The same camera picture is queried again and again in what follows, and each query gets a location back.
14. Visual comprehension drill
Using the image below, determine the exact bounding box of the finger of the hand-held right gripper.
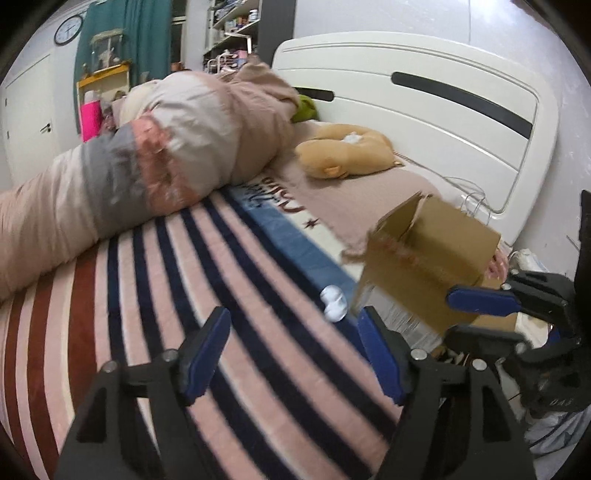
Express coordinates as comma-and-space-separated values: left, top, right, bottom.
443, 324, 529, 358
446, 284, 525, 318

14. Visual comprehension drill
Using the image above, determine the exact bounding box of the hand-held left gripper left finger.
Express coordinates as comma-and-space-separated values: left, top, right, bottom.
54, 305, 232, 480

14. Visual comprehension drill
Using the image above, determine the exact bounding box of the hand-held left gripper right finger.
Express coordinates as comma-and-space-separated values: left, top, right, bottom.
358, 305, 537, 480

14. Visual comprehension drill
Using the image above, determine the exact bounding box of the brown cardboard box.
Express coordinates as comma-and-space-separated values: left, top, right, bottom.
348, 191, 518, 337

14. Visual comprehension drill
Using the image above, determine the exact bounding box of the small white object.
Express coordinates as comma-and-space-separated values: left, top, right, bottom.
321, 285, 348, 322

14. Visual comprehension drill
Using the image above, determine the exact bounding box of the striped blanket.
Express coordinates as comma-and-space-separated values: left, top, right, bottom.
0, 182, 448, 480

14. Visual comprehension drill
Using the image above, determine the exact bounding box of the white bed headboard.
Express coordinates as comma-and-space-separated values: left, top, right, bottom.
271, 31, 560, 247

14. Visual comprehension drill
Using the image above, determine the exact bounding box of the tan plush toy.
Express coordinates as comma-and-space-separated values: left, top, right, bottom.
294, 124, 402, 180

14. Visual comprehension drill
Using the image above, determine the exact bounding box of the rolled pink grey quilt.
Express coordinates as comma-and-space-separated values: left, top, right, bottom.
0, 62, 303, 303

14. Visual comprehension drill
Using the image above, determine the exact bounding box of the green plush toy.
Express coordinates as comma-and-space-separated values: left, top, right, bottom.
291, 95, 319, 124

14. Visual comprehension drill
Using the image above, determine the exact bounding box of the pink bag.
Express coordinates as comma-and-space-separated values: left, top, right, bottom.
81, 102, 102, 143

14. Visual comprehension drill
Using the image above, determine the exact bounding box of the yellow rack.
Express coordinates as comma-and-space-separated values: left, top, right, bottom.
76, 65, 131, 134

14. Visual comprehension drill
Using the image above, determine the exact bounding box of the white door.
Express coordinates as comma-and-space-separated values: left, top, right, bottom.
0, 53, 58, 190

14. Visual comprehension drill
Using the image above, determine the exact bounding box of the window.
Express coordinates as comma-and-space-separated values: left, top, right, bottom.
170, 16, 189, 70

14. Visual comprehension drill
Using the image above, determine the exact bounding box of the glass display case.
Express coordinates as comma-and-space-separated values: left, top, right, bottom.
90, 31, 125, 77

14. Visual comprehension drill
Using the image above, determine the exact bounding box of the teal curtain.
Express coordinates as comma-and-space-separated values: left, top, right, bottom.
73, 0, 172, 134

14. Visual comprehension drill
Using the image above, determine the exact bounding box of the dark bookshelf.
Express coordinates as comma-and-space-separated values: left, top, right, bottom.
202, 0, 296, 75

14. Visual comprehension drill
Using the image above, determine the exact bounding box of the white cable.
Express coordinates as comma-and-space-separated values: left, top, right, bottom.
445, 178, 492, 227

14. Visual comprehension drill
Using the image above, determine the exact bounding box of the round wall clock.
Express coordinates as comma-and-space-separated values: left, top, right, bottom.
54, 14, 85, 46

